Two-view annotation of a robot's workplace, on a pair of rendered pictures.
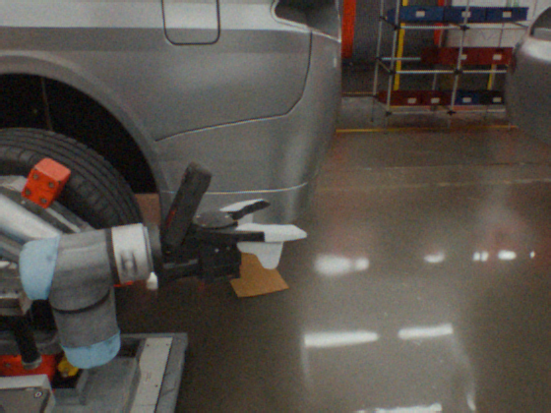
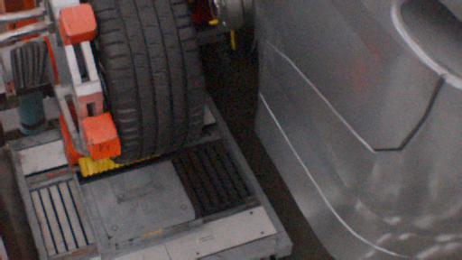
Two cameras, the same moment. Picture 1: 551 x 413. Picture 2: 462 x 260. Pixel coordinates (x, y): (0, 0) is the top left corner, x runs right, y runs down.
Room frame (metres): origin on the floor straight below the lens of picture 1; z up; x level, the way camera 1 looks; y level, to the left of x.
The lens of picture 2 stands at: (0.81, -0.77, 2.25)
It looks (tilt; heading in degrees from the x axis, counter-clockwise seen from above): 46 degrees down; 72
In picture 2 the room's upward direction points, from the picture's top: straight up
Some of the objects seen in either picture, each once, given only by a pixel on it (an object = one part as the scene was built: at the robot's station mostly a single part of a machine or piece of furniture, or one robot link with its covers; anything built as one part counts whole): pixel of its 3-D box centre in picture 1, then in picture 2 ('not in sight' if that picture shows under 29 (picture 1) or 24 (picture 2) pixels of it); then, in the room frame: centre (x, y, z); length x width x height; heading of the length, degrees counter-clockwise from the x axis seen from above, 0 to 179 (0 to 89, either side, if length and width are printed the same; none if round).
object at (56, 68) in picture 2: not in sight; (41, 62); (0.93, 0.76, 0.85); 0.21 x 0.14 x 0.14; 2
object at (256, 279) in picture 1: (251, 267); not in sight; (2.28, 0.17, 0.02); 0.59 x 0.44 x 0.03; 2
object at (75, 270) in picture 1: (72, 265); not in sight; (0.48, 0.27, 1.21); 0.11 x 0.08 x 0.09; 110
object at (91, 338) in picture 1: (88, 317); not in sight; (0.50, 0.27, 1.12); 0.11 x 0.08 x 0.11; 20
